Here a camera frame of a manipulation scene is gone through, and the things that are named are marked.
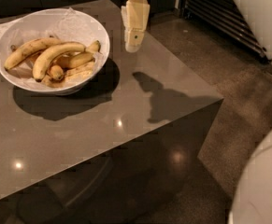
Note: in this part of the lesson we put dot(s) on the white bowl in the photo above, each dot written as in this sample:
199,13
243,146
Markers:
63,23

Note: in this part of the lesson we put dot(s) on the large curved front banana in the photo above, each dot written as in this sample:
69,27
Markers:
45,59

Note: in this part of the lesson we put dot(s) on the small brown-tipped banana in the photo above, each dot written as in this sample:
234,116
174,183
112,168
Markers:
56,72

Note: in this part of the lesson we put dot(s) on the dark metal vent grille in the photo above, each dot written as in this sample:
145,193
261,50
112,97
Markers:
225,16

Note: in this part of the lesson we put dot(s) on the white paper bowl liner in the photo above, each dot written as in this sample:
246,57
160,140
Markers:
53,51

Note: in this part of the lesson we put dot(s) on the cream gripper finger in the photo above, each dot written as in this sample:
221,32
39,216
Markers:
128,47
137,13

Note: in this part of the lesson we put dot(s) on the long banana far left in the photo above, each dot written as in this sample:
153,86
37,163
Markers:
28,49

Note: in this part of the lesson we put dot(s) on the banana at bowl bottom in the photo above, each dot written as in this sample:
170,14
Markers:
71,76

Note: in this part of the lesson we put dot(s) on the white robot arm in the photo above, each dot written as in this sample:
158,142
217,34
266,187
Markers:
253,201

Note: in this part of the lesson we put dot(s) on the banana behind right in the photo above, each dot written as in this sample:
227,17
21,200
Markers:
70,62

